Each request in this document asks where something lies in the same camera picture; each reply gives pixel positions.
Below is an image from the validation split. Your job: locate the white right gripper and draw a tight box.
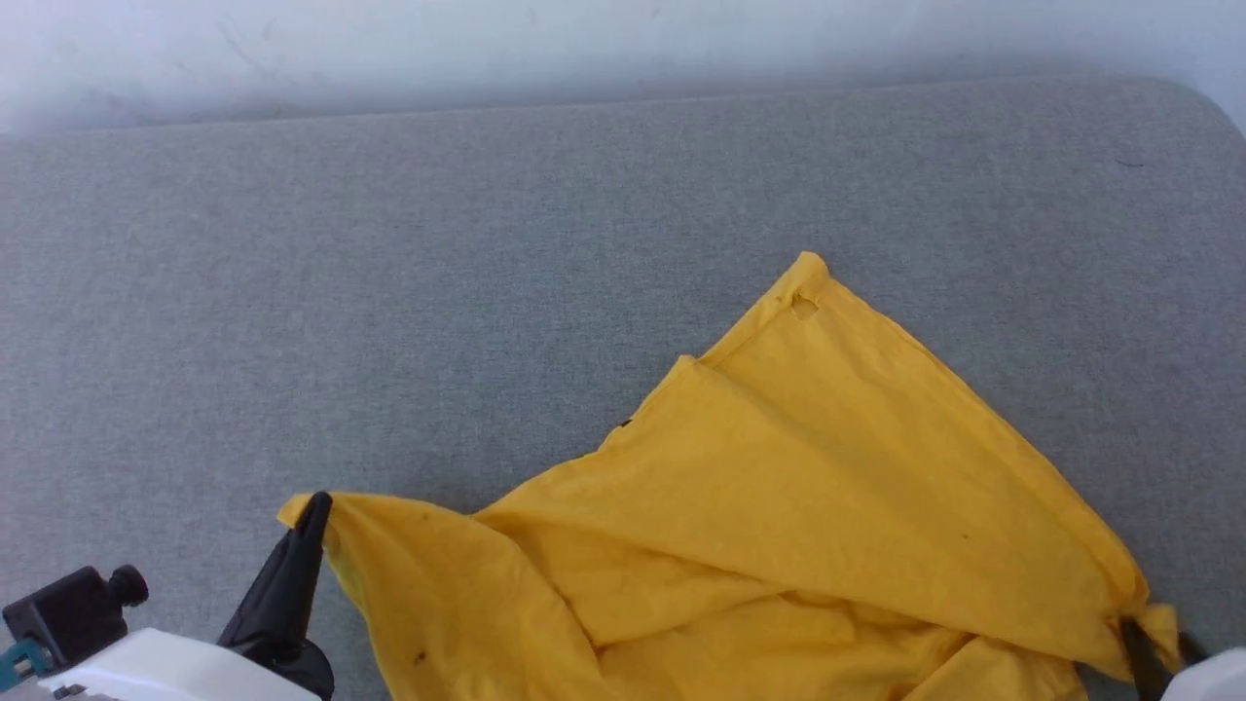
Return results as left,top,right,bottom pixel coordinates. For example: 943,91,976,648
1119,618,1246,701

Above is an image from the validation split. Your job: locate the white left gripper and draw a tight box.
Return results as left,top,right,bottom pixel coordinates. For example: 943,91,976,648
39,492,337,701

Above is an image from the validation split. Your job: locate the yellow t-shirt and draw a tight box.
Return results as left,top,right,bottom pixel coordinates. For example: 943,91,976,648
277,251,1181,701

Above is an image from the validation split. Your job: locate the grey-green fabric sofa cushion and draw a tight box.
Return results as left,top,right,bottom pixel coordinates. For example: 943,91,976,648
0,76,1246,701

